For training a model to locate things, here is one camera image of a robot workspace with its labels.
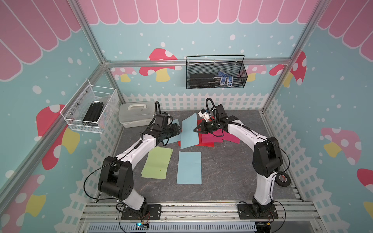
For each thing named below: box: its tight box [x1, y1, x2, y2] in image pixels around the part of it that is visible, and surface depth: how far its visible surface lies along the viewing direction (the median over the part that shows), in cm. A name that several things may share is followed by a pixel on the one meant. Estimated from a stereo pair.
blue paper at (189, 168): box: [176, 151, 202, 185], surface depth 91 cm
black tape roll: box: [274, 171, 291, 187], surface depth 85 cm
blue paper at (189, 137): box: [180, 112, 200, 150], surface depth 93 cm
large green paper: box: [140, 146, 174, 180], surface depth 94 cm
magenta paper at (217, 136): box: [201, 128, 224, 144], surface depth 103 cm
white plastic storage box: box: [118, 100, 155, 129], surface depth 107 cm
